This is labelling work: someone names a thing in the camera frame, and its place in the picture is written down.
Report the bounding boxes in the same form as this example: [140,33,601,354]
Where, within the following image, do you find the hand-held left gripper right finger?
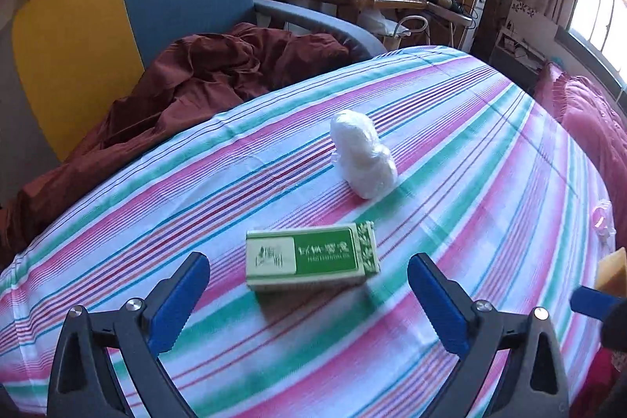
[408,253,571,418]

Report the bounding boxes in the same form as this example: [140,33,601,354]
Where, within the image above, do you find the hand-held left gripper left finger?
[46,252,211,418]

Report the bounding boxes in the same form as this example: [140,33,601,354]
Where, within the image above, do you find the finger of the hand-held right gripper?
[571,285,619,318]

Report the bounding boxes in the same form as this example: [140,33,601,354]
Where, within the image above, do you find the yellow cake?
[596,248,627,294]

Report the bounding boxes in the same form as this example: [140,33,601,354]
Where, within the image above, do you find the green and white carton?
[245,221,382,292]

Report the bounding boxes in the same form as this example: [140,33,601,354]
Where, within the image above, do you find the white plastic-wrapped bundle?
[329,109,399,199]

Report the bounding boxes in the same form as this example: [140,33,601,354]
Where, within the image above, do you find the striped bedsheet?
[0,45,613,418]

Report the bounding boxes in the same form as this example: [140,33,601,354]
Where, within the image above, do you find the maroon cloth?
[0,22,351,257]

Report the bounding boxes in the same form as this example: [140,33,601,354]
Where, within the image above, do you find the white plastic bag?
[362,9,408,41]

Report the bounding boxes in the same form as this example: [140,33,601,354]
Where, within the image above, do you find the side window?
[571,0,627,76]

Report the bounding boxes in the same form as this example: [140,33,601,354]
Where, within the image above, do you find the clear pink plastic ring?
[590,199,617,245]

